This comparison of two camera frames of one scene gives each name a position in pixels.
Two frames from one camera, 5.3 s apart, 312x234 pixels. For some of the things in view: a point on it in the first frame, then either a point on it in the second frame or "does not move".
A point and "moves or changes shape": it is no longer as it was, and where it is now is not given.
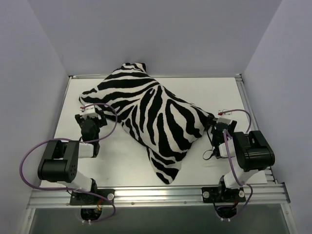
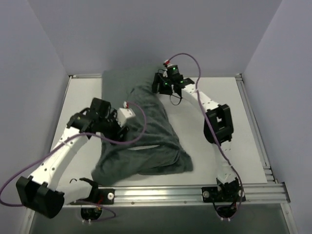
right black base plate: (217, 194) does not move
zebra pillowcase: (146, 111) moves or changes shape
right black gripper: (220, 127) → (157, 83)
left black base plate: (80, 198) does not move
